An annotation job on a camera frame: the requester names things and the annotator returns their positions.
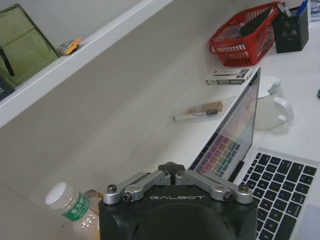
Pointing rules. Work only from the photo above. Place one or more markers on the white wall shelf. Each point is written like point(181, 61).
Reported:
point(82, 53)

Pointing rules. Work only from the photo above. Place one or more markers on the red plastic basket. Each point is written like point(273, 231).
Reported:
point(240, 51)

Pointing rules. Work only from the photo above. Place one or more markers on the white and black pen box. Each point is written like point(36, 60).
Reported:
point(228, 76)

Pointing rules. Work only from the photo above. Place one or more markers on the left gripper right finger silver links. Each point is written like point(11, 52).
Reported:
point(215, 186)

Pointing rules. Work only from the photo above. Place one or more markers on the clear bottle with green label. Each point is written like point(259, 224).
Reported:
point(72, 207)

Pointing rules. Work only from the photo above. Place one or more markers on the white lidded mug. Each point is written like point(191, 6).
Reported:
point(268, 112)

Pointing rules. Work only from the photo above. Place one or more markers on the silver laptop with black keys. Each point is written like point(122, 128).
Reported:
point(280, 190)

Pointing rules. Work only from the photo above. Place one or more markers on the blue pen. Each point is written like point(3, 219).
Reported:
point(301, 7)

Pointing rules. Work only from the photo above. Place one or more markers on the black pen holder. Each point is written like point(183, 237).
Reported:
point(291, 35)

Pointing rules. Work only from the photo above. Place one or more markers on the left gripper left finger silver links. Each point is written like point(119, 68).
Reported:
point(140, 183)

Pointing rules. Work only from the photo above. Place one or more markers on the green fabric folder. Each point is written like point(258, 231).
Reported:
point(27, 50)

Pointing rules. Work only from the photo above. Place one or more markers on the green round object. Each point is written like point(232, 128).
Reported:
point(318, 93)

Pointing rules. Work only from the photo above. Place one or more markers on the black board eraser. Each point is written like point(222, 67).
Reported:
point(252, 25)

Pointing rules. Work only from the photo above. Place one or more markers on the clear tape roll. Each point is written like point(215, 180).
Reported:
point(93, 198)

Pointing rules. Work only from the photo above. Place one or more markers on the dark blue book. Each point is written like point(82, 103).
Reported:
point(5, 90)

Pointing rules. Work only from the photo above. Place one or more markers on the yellow and grey small toy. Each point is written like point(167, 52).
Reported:
point(71, 45)

